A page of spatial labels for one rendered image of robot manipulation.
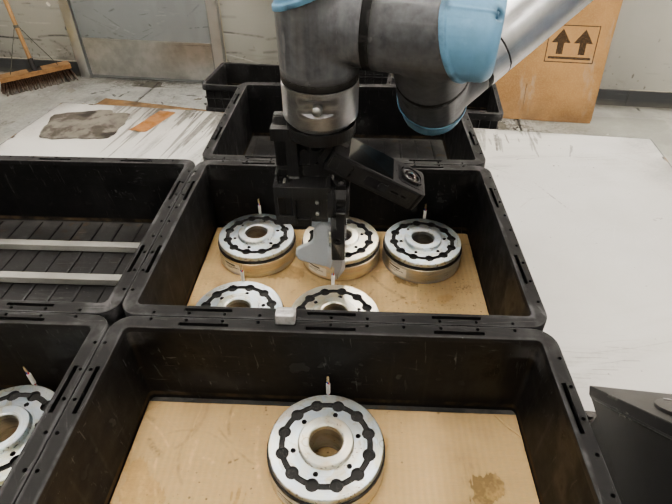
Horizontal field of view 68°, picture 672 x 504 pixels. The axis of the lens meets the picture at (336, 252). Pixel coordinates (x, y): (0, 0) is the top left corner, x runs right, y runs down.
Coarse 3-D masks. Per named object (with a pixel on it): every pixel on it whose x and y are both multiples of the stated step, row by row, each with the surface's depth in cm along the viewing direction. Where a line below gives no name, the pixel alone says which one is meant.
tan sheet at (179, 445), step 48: (144, 432) 48; (192, 432) 48; (240, 432) 48; (384, 432) 48; (432, 432) 48; (480, 432) 48; (144, 480) 44; (192, 480) 44; (240, 480) 44; (384, 480) 44; (432, 480) 44; (480, 480) 44; (528, 480) 44
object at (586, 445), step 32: (128, 320) 46; (160, 320) 46; (192, 320) 46; (224, 320) 46; (256, 320) 46; (96, 352) 43; (544, 352) 43; (96, 384) 40; (64, 416) 38; (576, 416) 38; (64, 448) 36; (576, 448) 37; (32, 480) 34; (608, 480) 34
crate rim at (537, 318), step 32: (224, 160) 70; (192, 192) 63; (160, 256) 53; (512, 256) 53; (320, 320) 46; (352, 320) 46; (384, 320) 46; (416, 320) 46; (448, 320) 46; (480, 320) 46; (512, 320) 46; (544, 320) 46
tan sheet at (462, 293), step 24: (216, 240) 72; (216, 264) 68; (288, 288) 64; (312, 288) 64; (360, 288) 64; (384, 288) 64; (408, 288) 64; (432, 288) 64; (456, 288) 64; (480, 288) 64; (408, 312) 61; (432, 312) 61; (456, 312) 61; (480, 312) 61
